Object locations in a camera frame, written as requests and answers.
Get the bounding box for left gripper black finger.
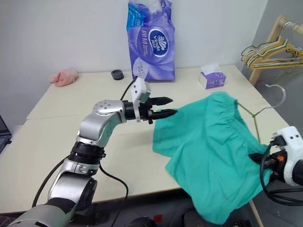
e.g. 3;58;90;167
151;96;174;106
152;108;179;120

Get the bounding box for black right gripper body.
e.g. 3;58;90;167
262;150;286;183

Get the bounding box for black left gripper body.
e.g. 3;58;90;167
138;97;155;125

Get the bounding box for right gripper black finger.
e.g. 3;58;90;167
248;153;265;164

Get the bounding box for olive green wire hanger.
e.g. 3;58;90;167
235;83;287;145

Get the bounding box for green shorts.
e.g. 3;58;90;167
151;91;272;225

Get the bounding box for large purple tissue pack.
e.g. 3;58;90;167
124;0;177;83

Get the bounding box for light wooden table leg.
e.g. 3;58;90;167
249;200;264;227

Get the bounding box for small purple tissue box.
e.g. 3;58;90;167
198;62;227;90

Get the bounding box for light wooden clothes rack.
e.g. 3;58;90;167
248;15;303;86

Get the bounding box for pink fluffy cloth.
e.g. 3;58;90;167
48;68;80;87

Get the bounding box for dark rounded shape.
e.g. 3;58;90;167
131;216;157;227

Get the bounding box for grey laptop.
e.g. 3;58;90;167
0;114;13;155

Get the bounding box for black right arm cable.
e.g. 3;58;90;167
258;137;303;204

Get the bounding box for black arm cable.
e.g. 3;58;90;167
31;79;136;227
258;137;303;204

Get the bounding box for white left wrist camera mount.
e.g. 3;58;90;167
130;77;152;123

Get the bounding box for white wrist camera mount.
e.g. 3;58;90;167
271;125;303;186
130;77;152;123

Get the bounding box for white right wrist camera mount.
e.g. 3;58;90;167
271;125;303;186

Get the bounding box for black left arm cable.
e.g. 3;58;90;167
31;79;136;227

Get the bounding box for bundle of wire hangers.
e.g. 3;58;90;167
246;35;303;70

